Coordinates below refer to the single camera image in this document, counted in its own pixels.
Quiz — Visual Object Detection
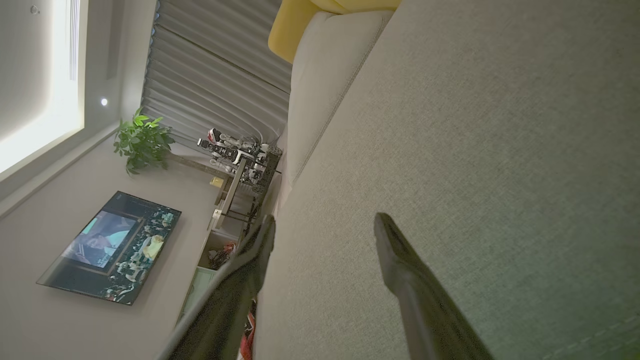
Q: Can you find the green potted plant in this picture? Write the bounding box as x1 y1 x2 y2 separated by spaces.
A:
113 107 226 177

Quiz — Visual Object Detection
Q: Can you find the white wheeled robot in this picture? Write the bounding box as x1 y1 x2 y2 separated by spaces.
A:
196 128 284 195

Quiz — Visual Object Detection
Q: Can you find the narrow grey sofa seat cushion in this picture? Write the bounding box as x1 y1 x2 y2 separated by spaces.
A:
276 10 396 211

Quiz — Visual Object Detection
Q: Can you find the yellow sofa backrest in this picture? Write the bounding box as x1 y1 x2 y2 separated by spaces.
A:
268 0 402 64

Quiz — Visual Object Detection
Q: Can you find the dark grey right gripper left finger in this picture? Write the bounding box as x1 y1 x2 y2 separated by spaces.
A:
155 214 277 360

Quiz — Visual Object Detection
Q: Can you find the grey side table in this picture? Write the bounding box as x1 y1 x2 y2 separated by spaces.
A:
214 156 263 232

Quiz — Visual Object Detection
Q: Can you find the wall-mounted flat television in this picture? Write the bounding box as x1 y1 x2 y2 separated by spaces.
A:
36 190 183 306

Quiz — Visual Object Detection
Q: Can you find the grey pleated curtain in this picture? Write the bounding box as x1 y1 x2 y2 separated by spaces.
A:
141 0 293 151

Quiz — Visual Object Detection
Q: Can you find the pale green TV cabinet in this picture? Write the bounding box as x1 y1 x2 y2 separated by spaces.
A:
176 170 251 326

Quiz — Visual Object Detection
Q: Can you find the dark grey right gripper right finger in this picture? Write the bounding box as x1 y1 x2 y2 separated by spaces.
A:
374 212 496 360

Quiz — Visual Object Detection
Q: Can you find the black and red clutter pile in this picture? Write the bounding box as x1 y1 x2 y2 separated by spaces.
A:
207 242 237 269

